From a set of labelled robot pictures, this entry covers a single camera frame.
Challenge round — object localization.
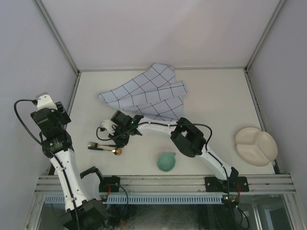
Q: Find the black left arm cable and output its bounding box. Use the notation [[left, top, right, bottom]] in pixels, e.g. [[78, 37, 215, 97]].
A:
[[13, 99, 80, 228]]

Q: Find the cream divided plate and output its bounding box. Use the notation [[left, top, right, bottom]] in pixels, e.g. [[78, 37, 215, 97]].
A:
[[235, 127, 278, 167]]

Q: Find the gold spoon green handle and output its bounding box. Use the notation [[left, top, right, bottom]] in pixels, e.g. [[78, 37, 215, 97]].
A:
[[88, 147, 122, 156]]

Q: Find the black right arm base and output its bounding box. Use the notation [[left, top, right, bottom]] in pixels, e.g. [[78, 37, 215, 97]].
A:
[[204, 176, 249, 193]]

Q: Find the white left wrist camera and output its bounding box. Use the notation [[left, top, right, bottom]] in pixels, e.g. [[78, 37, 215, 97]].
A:
[[35, 92, 57, 110]]

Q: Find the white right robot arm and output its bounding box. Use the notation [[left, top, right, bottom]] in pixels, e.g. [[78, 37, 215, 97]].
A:
[[101, 111, 238, 191]]

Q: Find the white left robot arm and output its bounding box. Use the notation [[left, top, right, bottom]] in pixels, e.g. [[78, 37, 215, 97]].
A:
[[30, 102, 108, 230]]

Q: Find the gold fork green handle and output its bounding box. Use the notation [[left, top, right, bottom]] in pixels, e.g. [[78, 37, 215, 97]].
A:
[[88, 142, 117, 148]]

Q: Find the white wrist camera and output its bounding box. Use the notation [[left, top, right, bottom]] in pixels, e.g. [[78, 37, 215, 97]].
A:
[[35, 92, 57, 110], [100, 120, 116, 135]]

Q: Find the blue slotted cable duct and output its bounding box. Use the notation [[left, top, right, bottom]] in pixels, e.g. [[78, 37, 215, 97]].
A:
[[44, 194, 222, 205]]

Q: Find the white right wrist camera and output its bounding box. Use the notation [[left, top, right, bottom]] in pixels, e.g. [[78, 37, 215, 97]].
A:
[[100, 120, 116, 135]]

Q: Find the white black-grid tablecloth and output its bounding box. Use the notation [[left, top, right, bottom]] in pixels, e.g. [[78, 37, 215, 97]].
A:
[[98, 63, 188, 121]]

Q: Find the aluminium enclosure frame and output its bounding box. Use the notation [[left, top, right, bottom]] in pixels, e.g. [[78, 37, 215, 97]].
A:
[[40, 0, 278, 175]]

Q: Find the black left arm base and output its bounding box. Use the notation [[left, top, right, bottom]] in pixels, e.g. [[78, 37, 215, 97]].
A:
[[99, 175, 120, 193]]

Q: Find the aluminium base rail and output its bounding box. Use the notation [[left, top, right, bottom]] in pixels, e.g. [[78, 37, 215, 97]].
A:
[[35, 174, 295, 194]]

